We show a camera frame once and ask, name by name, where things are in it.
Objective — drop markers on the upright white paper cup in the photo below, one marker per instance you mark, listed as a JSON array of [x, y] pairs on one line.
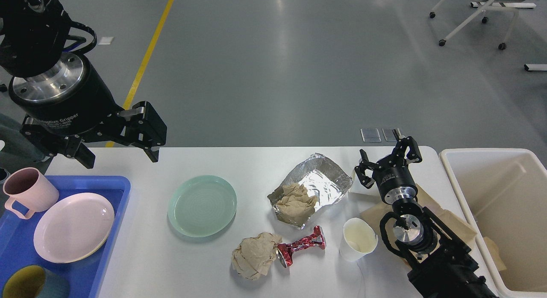
[[359, 239]]

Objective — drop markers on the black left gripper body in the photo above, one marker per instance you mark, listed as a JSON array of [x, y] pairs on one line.
[[70, 98]]

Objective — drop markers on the brown paper bag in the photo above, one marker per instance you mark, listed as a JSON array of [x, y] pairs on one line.
[[459, 226]]

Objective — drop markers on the brown paper scrap in bin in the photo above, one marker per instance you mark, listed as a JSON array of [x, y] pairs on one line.
[[494, 251]]

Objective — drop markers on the pink plate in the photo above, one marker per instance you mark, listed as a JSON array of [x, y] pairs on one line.
[[74, 228]]

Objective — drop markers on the crumpled brown paper ball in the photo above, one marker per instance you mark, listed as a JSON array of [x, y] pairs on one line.
[[254, 256]]

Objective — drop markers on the pink mug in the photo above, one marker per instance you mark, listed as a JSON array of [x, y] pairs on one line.
[[32, 189]]

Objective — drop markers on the white bar on floor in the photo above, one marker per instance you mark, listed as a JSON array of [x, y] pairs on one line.
[[535, 67]]

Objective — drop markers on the crushed red can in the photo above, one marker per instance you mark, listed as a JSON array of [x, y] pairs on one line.
[[285, 252]]

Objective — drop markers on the person in jeans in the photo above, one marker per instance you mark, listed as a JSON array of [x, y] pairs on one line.
[[17, 152]]

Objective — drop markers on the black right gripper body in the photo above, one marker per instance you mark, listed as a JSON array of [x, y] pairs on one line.
[[395, 183]]

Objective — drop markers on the dark teal mug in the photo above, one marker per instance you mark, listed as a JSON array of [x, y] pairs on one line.
[[34, 281]]

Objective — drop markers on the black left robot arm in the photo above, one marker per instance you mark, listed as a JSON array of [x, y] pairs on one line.
[[34, 34]]

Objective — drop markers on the left floor socket plate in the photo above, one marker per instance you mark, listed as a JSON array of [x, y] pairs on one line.
[[371, 135]]

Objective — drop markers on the floor socket plate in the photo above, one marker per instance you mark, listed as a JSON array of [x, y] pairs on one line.
[[392, 134], [371, 135]]

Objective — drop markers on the light green plate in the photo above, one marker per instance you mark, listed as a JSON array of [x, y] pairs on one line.
[[202, 206]]

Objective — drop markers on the aluminium foil tray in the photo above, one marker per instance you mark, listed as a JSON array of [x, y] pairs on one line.
[[321, 175]]

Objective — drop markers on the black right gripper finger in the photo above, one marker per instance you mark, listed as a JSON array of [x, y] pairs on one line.
[[360, 169], [405, 152]]

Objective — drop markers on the lying white paper cup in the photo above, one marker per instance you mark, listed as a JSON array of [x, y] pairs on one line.
[[358, 188]]

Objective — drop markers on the white plastic bin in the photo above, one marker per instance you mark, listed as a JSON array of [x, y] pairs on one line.
[[503, 196]]

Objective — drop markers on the right floor socket plate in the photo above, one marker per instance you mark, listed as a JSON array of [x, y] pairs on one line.
[[392, 134]]

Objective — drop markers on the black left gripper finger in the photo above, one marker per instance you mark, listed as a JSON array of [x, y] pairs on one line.
[[51, 145], [141, 127]]

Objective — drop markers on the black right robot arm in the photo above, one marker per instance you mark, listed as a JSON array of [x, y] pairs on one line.
[[440, 261]]

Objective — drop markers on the white rolling chair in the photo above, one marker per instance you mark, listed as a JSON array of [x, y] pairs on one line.
[[482, 6]]

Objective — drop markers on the crumpled brown paper in foil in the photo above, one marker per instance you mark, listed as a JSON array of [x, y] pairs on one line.
[[295, 205]]

